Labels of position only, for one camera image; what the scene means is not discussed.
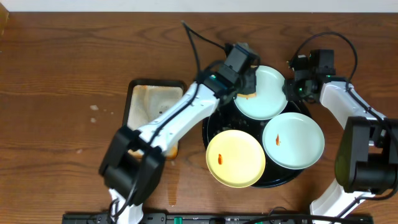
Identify green yellow sponge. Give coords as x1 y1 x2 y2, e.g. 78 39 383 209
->
237 93 257 99

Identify pale yellow plate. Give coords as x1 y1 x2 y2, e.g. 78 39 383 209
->
206 130 266 188

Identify mint green plate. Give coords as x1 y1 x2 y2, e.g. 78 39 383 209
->
234 65 287 120
262 112 325 170

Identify black rail at table edge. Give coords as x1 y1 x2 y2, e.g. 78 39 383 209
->
61 212 374 224

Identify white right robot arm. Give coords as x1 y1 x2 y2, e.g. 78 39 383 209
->
282 76 397 219

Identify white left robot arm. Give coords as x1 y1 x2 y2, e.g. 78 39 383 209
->
99 65 257 223

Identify rectangular black soap tray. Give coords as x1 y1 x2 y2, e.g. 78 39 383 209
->
121 78 185 161

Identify round black tray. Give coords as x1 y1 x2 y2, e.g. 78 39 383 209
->
202 101 303 188

